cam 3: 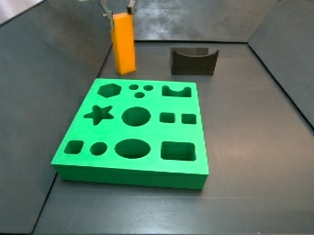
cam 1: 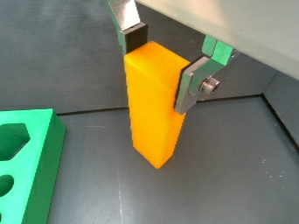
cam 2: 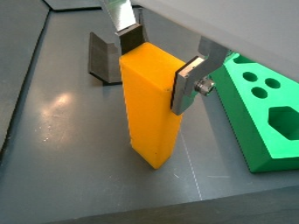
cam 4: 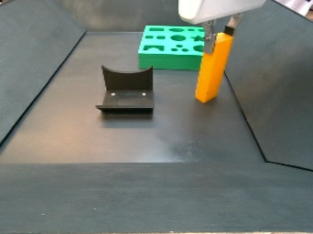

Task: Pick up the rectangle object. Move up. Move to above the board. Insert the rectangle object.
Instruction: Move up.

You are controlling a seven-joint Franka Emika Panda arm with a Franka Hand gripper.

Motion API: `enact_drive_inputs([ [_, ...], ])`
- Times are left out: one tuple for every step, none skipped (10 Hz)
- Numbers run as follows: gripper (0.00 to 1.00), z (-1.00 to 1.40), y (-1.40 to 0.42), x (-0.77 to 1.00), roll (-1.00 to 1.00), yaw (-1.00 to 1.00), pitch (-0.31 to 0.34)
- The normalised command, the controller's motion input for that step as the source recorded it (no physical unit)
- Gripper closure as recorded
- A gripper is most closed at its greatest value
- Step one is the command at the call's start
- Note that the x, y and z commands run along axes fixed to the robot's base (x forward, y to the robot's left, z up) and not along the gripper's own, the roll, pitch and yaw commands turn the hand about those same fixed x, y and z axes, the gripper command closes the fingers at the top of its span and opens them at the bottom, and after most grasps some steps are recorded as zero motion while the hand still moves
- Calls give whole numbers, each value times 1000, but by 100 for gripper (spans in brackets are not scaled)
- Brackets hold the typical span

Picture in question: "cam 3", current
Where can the black curved arch block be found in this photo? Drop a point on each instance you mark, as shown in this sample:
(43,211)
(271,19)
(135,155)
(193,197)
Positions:
(193,61)

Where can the green foam shape board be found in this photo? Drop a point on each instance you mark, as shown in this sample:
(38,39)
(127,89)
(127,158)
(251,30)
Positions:
(136,135)

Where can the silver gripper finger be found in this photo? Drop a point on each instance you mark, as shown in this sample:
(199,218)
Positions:
(131,8)
(107,13)

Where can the orange rectangular block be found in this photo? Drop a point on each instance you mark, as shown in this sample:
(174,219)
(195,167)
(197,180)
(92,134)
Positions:
(123,45)

